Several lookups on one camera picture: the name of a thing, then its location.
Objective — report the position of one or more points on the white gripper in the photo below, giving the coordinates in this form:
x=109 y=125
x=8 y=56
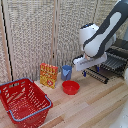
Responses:
x=88 y=63

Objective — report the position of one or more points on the black oven tray rack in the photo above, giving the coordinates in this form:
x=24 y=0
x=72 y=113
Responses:
x=115 y=63

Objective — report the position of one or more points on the red plastic bowl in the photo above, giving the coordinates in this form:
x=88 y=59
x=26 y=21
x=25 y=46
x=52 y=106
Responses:
x=70 y=88

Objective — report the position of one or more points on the white black Franka robot arm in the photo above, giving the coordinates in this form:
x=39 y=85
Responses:
x=100 y=40

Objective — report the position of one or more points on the black oven door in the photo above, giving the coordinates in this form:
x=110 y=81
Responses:
x=98 y=76

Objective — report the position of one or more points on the black toaster oven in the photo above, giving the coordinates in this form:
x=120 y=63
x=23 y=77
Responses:
x=121 y=45

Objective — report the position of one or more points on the blue plastic cup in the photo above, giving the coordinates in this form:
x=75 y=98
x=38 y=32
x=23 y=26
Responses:
x=66 y=73

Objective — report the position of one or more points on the yellow red cardboard box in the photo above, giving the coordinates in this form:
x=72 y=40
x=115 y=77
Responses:
x=48 y=76

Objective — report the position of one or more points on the woven wicker folding screen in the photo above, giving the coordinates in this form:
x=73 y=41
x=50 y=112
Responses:
x=26 y=36

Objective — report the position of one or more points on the red plastic shopping basket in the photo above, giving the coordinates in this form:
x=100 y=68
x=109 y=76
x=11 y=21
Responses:
x=23 y=101

